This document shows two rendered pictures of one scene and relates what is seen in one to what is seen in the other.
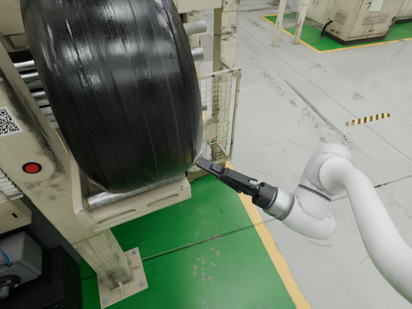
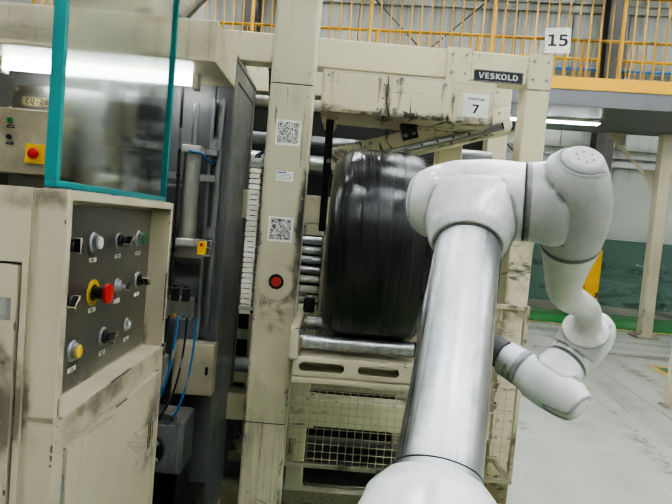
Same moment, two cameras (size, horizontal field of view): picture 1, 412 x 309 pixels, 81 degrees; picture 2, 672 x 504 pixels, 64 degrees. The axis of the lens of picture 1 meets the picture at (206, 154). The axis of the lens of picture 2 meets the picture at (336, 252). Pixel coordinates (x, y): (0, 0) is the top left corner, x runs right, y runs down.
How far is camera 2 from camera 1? 106 cm
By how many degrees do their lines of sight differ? 47
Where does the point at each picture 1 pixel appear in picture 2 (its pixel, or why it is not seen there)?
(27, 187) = (260, 302)
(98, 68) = (372, 182)
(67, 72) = (354, 181)
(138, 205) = (349, 361)
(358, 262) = not seen: outside the picture
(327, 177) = (569, 323)
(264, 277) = not seen: outside the picture
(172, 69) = not seen: hidden behind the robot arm
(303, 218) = (539, 369)
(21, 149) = (280, 258)
